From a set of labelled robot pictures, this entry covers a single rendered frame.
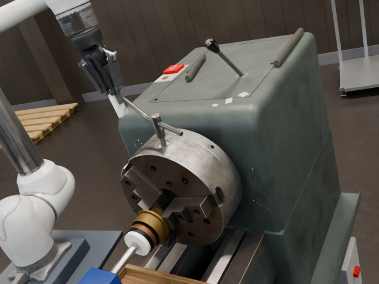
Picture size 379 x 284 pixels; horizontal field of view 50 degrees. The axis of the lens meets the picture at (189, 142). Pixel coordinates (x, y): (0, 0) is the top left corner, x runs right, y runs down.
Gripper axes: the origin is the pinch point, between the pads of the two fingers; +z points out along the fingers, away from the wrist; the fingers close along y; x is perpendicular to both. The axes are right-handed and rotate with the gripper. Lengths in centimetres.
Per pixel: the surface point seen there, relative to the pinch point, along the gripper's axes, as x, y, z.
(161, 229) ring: -17.9, 13.9, 26.6
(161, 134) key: -4.2, 13.8, 8.1
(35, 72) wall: 276, -432, 42
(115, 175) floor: 131, -189, 118
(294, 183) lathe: 23, 30, 43
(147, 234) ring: -21.4, 12.9, 25.1
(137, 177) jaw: -9.9, 5.1, 17.0
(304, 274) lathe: 16, 28, 75
